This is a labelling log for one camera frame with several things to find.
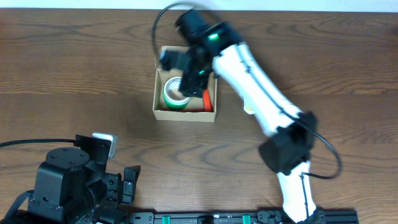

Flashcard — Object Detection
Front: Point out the white tape roll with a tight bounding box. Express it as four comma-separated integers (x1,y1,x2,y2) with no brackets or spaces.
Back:
164,77,182,92

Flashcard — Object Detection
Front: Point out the green tape roll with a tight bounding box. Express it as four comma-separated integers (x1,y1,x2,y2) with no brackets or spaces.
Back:
164,89,191,110

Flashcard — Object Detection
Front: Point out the brown cardboard box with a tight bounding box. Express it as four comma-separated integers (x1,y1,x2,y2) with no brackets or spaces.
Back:
152,60,218,123

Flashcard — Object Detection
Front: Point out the red box cutter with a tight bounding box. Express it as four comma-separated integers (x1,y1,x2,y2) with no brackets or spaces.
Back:
161,108,206,113

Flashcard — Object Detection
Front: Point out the yellow white sticky note pad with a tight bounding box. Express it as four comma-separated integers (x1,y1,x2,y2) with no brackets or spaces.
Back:
244,105,255,114

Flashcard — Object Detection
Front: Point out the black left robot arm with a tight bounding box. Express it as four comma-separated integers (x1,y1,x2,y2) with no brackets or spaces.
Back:
2,147,141,223

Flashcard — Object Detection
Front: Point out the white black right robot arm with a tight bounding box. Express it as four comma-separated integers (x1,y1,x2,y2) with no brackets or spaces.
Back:
154,9,317,223

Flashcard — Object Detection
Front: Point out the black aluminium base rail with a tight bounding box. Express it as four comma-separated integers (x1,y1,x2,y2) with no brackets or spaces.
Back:
128,210,359,224

